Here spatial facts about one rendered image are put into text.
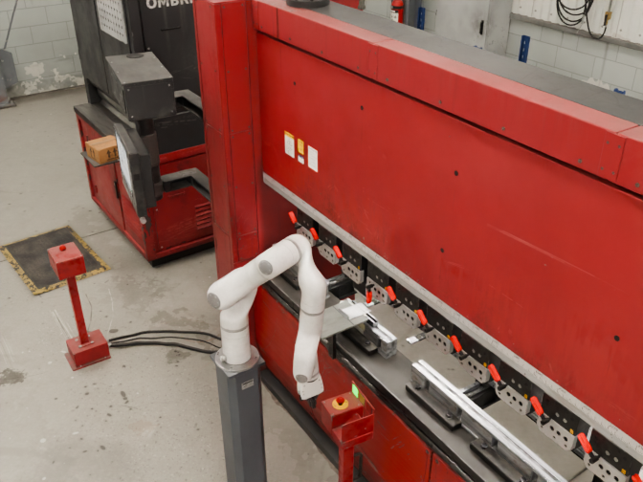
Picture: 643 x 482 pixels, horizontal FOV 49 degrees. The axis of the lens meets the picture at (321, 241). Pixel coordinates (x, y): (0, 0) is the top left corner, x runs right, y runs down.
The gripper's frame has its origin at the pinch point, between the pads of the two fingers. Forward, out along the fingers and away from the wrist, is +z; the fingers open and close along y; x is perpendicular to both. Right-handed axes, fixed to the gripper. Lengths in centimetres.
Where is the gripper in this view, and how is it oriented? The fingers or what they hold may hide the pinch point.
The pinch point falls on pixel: (312, 403)
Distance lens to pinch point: 296.5
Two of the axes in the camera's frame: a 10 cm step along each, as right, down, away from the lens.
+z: 0.8, 8.4, 5.4
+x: 4.4, 4.5, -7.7
